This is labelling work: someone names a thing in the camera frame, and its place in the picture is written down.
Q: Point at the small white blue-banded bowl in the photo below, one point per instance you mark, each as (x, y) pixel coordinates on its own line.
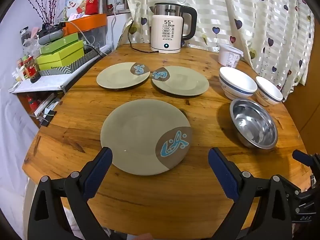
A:
(268, 90)

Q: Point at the clear plastic bag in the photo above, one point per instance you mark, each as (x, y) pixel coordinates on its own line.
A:
(30, 45)

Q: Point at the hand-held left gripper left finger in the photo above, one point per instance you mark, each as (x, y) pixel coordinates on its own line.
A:
(100, 170)

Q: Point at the clear container with orange lid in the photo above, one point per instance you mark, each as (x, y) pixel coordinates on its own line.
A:
(87, 21)

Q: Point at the grey handheld device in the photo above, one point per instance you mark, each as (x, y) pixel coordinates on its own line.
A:
(50, 36)

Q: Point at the chevron-patterned box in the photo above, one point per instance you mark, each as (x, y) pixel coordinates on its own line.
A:
(62, 69)

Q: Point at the heart-print striped curtain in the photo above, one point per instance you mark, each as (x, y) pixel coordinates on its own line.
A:
(225, 10)

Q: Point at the stainless steel bowl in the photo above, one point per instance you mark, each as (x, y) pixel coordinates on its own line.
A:
(252, 127)

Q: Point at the black binder clip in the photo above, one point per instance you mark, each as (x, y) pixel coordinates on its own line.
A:
(45, 123)

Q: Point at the white plastic tub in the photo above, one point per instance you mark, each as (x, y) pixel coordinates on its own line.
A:
(228, 57)

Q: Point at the beige plate with fish print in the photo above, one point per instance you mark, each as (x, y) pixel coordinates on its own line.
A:
(140, 130)
(117, 77)
(185, 82)

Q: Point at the colourful cartoon package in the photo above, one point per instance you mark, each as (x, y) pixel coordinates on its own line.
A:
(73, 5)

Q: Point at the dark green box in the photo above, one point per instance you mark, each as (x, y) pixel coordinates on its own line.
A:
(60, 43)

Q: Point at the purple dried branches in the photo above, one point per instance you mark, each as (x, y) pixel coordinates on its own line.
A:
(46, 17)

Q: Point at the lime green box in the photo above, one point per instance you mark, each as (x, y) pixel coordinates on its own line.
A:
(62, 58)

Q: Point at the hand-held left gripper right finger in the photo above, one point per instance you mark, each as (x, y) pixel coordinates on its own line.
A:
(223, 172)

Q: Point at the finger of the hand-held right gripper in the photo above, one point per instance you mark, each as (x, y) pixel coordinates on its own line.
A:
(306, 158)

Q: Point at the large white blue-banded bowl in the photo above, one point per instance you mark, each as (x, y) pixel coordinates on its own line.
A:
(237, 80)

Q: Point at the white electric kettle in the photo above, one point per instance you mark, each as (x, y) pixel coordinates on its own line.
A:
(166, 30)

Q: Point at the white shelf board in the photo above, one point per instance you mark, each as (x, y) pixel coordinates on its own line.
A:
(37, 83)

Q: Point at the wooden cabinet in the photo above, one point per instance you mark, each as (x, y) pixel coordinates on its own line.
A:
(307, 105)

